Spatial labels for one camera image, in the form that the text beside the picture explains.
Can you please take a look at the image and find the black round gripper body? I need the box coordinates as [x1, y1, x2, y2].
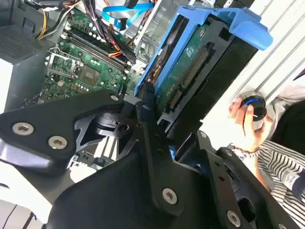
[46, 152, 226, 229]

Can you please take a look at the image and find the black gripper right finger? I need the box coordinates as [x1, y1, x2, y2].
[195, 130, 302, 229]

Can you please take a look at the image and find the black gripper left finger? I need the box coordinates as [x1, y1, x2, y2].
[0, 83, 186, 217]

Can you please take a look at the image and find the round black tool blue ring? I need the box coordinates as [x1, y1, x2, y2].
[240, 91, 267, 131]

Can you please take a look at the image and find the hard disk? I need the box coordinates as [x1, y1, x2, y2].
[133, 6, 274, 120]

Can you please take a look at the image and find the blue data wire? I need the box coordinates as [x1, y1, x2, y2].
[102, 2, 154, 31]

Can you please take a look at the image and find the person's bare hand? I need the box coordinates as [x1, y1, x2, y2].
[228, 96, 275, 154]

